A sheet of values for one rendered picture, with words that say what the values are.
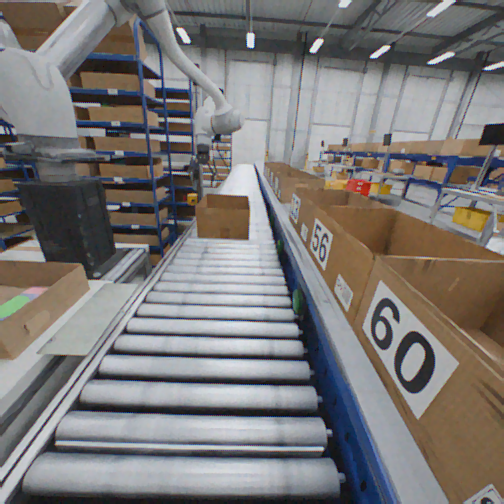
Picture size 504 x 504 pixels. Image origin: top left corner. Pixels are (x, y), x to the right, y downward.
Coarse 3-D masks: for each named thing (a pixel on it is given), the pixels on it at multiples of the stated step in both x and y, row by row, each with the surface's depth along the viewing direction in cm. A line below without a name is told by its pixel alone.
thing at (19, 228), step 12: (0, 120) 190; (12, 132) 198; (0, 144) 198; (12, 168) 202; (24, 168) 211; (0, 192) 195; (12, 192) 204; (0, 216) 195; (0, 228) 221; (12, 228) 223; (24, 228) 224; (0, 240) 194; (36, 240) 245
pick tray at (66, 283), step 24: (0, 264) 69; (24, 264) 69; (48, 264) 69; (72, 264) 69; (0, 288) 70; (24, 288) 70; (48, 288) 57; (72, 288) 65; (24, 312) 50; (48, 312) 57; (0, 336) 45; (24, 336) 51
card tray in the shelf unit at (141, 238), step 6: (162, 228) 229; (114, 234) 199; (120, 234) 199; (126, 234) 199; (138, 234) 224; (144, 234) 227; (150, 234) 227; (156, 234) 227; (162, 234) 213; (168, 234) 230; (120, 240) 202; (126, 240) 202; (132, 240) 202; (138, 240) 202; (144, 240) 202; (150, 240) 202; (156, 240) 202; (162, 240) 214
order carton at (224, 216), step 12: (204, 204) 141; (216, 204) 152; (228, 204) 152; (240, 204) 153; (204, 216) 116; (216, 216) 116; (228, 216) 116; (240, 216) 117; (204, 228) 119; (216, 228) 119; (228, 228) 119; (240, 228) 119
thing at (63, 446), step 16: (64, 448) 36; (80, 448) 36; (96, 448) 36; (112, 448) 36; (128, 448) 36; (144, 448) 36; (160, 448) 36; (176, 448) 37; (192, 448) 37; (208, 448) 37; (224, 448) 37; (240, 448) 37; (256, 448) 37; (272, 448) 37; (288, 448) 37; (304, 448) 38; (320, 448) 38
